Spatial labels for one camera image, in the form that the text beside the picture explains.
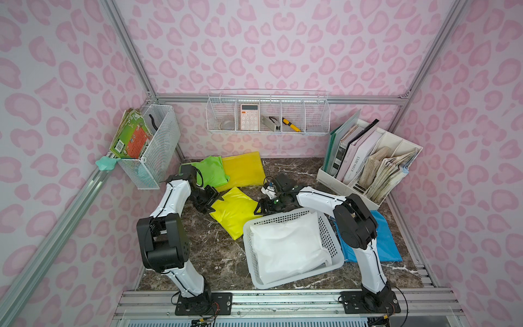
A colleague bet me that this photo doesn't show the bright yellow raincoat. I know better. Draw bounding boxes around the bright yellow raincoat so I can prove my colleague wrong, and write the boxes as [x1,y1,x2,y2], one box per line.
[210,187,258,240]

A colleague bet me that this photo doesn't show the white raincoat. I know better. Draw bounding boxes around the white raincoat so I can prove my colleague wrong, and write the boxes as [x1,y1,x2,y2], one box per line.
[251,213,332,284]

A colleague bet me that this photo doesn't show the white plastic basket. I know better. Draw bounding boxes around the white plastic basket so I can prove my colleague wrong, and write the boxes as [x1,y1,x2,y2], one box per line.
[243,208,345,290]

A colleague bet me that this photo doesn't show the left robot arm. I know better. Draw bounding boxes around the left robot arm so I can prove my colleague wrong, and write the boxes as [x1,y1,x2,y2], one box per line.
[136,164,223,310]

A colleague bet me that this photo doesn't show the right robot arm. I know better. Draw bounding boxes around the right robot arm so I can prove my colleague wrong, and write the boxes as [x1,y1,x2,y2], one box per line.
[254,174,396,313]

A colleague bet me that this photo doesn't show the green folded raincoat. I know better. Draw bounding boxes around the green folded raincoat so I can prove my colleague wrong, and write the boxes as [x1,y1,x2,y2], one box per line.
[179,156,230,188]

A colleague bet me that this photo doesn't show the golden yellow folded raincoat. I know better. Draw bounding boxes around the golden yellow folded raincoat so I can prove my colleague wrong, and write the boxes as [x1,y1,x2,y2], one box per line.
[217,151,266,192]

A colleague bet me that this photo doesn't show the blue folded raincoat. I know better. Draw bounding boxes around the blue folded raincoat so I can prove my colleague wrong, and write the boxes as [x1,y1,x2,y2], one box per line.
[331,211,403,262]

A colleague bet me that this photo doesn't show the yellow utility knife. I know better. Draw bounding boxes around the yellow utility knife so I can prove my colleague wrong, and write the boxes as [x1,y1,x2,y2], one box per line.
[282,117,302,132]

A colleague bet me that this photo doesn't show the green folder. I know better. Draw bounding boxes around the green folder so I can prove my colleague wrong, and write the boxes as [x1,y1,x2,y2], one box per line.
[323,109,361,173]

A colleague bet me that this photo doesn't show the pink binder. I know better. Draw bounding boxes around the pink binder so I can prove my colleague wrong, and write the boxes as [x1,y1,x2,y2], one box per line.
[336,126,383,185]

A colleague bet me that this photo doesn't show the pink calculator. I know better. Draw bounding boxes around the pink calculator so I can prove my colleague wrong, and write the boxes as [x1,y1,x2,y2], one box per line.
[240,104,260,132]

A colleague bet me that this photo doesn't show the white file organizer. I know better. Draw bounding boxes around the white file organizer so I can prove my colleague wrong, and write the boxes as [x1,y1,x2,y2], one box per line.
[317,119,423,211]

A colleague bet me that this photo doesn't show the green and red booklet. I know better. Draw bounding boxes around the green and red booklet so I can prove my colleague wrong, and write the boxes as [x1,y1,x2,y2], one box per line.
[109,108,153,159]

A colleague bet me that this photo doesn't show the white wire wall shelf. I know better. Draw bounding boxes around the white wire wall shelf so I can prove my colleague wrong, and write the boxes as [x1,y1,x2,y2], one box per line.
[205,89,330,135]

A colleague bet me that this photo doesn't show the white mesh wall basket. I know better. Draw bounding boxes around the white mesh wall basket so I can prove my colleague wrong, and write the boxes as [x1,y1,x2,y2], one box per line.
[118,104,181,189]

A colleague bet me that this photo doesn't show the mint green wall hook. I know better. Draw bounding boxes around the mint green wall hook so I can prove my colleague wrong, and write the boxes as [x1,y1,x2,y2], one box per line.
[95,156,120,171]

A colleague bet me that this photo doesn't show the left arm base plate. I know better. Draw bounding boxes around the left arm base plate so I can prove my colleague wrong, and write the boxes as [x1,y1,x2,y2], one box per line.
[172,292,233,316]

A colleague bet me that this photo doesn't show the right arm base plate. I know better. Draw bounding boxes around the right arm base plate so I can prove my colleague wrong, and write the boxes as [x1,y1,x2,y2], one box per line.
[339,289,402,316]

